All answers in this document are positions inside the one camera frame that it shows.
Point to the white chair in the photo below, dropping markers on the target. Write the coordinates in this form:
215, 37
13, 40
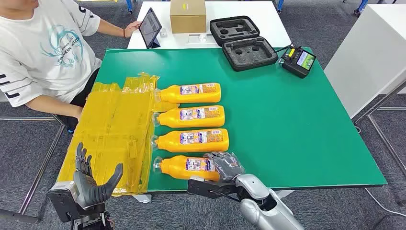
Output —
3, 96

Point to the white cabinet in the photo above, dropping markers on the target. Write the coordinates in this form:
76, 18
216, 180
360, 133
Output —
364, 57

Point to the person's left forearm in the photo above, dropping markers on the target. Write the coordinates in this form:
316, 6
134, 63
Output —
111, 30

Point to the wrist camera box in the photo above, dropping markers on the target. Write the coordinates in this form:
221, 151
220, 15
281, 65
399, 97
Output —
62, 200
203, 189

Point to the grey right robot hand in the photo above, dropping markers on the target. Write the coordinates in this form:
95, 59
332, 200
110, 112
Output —
226, 166

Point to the black controller with screen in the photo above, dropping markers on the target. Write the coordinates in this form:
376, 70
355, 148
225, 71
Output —
298, 63

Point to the blue metal leg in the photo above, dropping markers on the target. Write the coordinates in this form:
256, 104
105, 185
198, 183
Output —
280, 4
361, 5
129, 5

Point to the orange detergent bottle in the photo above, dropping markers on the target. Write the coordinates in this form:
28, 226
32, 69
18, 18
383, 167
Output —
171, 94
171, 119
171, 143
174, 168

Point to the person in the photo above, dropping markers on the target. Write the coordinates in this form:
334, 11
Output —
47, 47

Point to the grey metal frame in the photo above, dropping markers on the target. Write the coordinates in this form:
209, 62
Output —
42, 171
380, 102

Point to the person's right forearm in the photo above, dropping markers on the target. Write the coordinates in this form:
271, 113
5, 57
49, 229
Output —
50, 106

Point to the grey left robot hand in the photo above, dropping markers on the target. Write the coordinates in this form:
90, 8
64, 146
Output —
88, 190

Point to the white table foot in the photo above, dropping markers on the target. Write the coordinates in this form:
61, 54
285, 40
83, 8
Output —
284, 193
142, 198

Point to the white table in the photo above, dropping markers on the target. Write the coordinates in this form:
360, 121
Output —
269, 25

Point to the brown cardboard box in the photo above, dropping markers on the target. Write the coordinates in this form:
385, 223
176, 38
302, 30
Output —
187, 17

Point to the small clear plastic piece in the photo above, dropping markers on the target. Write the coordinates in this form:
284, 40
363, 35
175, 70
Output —
202, 37

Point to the person's left hand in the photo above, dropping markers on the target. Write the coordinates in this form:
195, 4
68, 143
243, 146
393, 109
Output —
132, 29

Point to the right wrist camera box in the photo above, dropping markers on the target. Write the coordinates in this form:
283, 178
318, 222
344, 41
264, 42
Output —
203, 189

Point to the small white case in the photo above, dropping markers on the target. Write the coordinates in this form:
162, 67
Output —
163, 32

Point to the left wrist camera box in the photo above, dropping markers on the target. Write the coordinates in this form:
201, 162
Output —
62, 200

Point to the yellow taped cardboard sheet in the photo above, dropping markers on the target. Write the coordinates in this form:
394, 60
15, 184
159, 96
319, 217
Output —
104, 133

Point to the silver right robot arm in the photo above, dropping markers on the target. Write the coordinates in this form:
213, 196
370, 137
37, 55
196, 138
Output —
269, 212

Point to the black tablet with stand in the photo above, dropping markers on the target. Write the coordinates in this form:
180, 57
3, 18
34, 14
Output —
149, 27

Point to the black foam-lined case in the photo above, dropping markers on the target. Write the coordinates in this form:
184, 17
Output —
249, 54

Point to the white flat card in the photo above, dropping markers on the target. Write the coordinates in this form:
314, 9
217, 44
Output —
192, 39

